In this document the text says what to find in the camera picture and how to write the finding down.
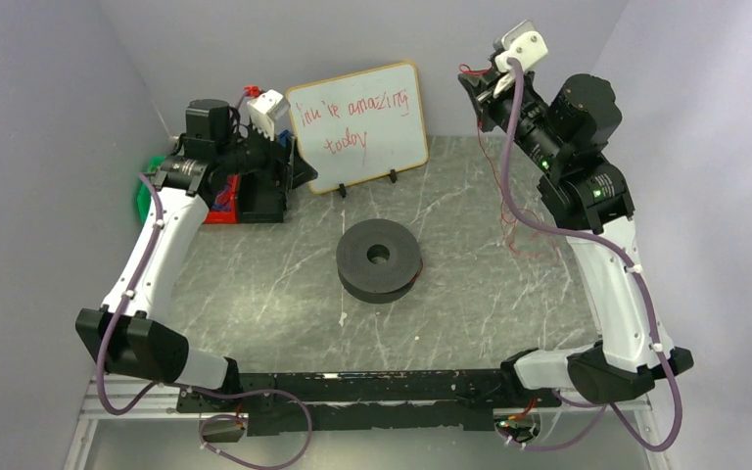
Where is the black perforated cable spool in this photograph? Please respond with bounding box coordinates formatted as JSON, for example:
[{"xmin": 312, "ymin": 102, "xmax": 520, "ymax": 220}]
[{"xmin": 336, "ymin": 218, "xmax": 423, "ymax": 305}]

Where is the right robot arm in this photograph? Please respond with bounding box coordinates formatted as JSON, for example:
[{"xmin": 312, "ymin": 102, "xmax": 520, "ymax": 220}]
[{"xmin": 458, "ymin": 71, "xmax": 693, "ymax": 404}]

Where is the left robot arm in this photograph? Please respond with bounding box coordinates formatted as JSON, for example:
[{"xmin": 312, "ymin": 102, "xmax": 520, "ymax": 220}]
[{"xmin": 75, "ymin": 90, "xmax": 317, "ymax": 395}]

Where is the blue tool behind bins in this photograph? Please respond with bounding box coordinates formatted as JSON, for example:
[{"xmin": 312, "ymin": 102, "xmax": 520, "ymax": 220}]
[{"xmin": 278, "ymin": 129, "xmax": 297, "ymax": 154}]

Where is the black storage bin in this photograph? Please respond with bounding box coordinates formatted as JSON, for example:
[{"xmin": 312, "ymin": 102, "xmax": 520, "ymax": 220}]
[{"xmin": 236, "ymin": 163, "xmax": 289, "ymax": 224}]

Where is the yellow framed whiteboard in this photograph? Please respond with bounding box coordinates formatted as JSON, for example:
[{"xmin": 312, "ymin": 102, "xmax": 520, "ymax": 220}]
[{"xmin": 285, "ymin": 61, "xmax": 429, "ymax": 194}]

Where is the red storage bin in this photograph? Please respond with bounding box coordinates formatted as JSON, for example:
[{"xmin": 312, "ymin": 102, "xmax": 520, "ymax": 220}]
[{"xmin": 204, "ymin": 175, "xmax": 240, "ymax": 224}]

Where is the green storage bin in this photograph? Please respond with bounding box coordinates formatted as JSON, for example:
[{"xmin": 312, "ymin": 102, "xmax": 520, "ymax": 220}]
[{"xmin": 135, "ymin": 156, "xmax": 165, "ymax": 224}]

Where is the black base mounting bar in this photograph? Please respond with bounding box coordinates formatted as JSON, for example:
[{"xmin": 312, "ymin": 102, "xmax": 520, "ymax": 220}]
[{"xmin": 176, "ymin": 368, "xmax": 560, "ymax": 437}]

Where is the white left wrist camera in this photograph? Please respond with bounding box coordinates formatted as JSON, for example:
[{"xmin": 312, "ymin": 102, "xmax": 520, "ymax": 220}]
[{"xmin": 247, "ymin": 90, "xmax": 290, "ymax": 141}]

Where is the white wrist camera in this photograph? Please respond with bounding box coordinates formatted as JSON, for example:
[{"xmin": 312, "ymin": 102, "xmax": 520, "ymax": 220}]
[
  {"xmin": 247, "ymin": 90, "xmax": 290, "ymax": 141},
  {"xmin": 492, "ymin": 20, "xmax": 548, "ymax": 98}
]

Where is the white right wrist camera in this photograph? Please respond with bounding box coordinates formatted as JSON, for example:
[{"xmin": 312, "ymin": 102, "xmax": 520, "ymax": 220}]
[{"xmin": 492, "ymin": 20, "xmax": 548, "ymax": 98}]

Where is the aluminium frame rail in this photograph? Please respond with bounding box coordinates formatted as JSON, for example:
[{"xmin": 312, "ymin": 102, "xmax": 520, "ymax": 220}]
[{"xmin": 64, "ymin": 374, "xmax": 656, "ymax": 469}]

